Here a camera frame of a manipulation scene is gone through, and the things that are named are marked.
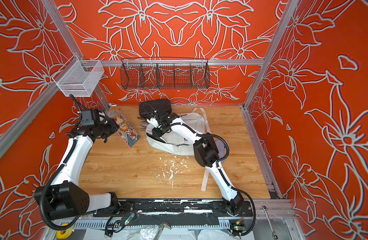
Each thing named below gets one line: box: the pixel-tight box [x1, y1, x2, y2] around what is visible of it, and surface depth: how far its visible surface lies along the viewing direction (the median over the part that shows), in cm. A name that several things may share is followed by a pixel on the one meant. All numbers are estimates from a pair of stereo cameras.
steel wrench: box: [261, 205, 278, 240], surface depth 69 cm
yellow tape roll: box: [56, 223, 74, 239], surface depth 67 cm
